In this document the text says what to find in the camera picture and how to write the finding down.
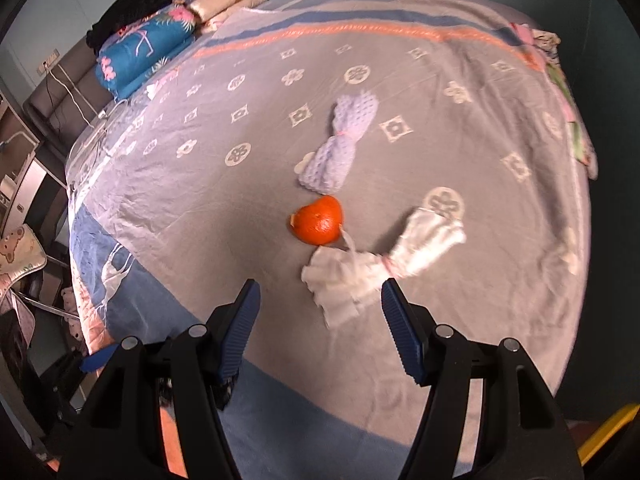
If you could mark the pink and green cloth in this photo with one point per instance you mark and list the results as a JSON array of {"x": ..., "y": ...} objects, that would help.
[{"x": 575, "y": 125}]

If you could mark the black clothes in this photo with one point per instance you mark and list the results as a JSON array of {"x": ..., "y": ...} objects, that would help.
[{"x": 125, "y": 10}]

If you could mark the white cloth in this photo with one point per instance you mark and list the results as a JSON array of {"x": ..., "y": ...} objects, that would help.
[{"x": 340, "y": 285}]

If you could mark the wooden shelf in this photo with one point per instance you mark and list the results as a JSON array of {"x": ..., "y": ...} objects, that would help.
[{"x": 20, "y": 180}]

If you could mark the grey headboard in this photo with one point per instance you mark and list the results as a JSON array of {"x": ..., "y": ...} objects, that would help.
[{"x": 55, "y": 95}]

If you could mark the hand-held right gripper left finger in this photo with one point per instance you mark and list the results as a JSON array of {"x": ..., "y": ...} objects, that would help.
[{"x": 240, "y": 330}]

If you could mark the orange peel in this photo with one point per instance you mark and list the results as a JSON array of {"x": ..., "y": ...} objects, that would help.
[{"x": 317, "y": 222}]

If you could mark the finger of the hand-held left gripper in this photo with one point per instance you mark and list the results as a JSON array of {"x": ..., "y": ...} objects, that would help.
[{"x": 95, "y": 362}]

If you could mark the blue floral folded quilt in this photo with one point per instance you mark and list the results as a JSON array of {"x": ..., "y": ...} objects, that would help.
[{"x": 135, "y": 55}]

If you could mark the wall outlet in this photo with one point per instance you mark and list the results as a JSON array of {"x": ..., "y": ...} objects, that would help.
[{"x": 48, "y": 60}]

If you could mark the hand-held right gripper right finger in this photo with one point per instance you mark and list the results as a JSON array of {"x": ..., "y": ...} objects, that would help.
[{"x": 405, "y": 335}]

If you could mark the bear print cushion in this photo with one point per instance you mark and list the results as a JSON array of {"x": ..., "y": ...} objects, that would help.
[{"x": 20, "y": 255}]

